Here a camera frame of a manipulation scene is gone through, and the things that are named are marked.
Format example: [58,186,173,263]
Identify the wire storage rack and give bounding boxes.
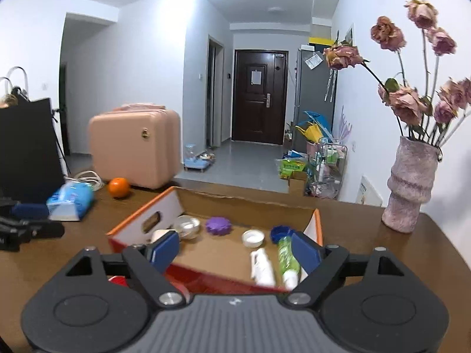
[308,137,348,200]

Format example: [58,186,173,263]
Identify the green plastic bag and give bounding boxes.
[277,158,308,180]

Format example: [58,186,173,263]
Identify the dark brown door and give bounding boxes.
[230,49,289,144]

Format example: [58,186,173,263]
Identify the orange fruit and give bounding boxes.
[108,177,131,199]

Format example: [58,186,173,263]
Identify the red cardboard box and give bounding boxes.
[106,186,324,295]

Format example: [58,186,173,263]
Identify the blue ridged cap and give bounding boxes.
[270,225,296,244]

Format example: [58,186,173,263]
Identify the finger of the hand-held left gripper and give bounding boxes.
[0,218,65,253]
[0,199,51,220]

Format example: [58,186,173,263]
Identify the white round cap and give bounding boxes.
[242,229,266,247]

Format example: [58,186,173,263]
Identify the purple wall sticker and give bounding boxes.
[336,105,354,142]

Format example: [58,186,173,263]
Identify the pink textured vase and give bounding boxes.
[381,136,441,234]

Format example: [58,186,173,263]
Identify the black paper bag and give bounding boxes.
[0,65,66,202]

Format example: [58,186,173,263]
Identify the white cable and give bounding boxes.
[73,171,104,191]

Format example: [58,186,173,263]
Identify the grey refrigerator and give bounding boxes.
[294,44,338,155]

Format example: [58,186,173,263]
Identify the dried pink roses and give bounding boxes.
[323,0,471,148]

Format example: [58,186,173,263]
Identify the white spray bottle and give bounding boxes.
[250,248,276,287]

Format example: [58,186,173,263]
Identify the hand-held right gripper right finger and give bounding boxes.
[278,232,409,307]

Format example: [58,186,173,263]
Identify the black tripod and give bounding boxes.
[51,108,73,176]

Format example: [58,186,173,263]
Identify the clear jar with blue lid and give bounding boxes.
[173,215,201,242]

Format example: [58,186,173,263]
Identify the paper sheet on refrigerator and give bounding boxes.
[304,53,325,70]

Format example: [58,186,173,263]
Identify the pet water dispenser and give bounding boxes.
[183,144,216,172]

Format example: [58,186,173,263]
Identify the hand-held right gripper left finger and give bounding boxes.
[61,230,186,307]

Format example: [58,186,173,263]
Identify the green clear bottle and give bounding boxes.
[277,237,303,291]

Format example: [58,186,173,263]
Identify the purple ridged cap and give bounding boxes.
[205,217,233,236]

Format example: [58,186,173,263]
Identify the yellow watering can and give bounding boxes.
[295,121,324,143]

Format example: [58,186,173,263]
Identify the pink suitcase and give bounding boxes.
[88,102,182,189]

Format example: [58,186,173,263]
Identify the blue tissue pack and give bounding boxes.
[46,182,95,222]

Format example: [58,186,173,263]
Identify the small cardboard box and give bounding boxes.
[288,171,309,197]

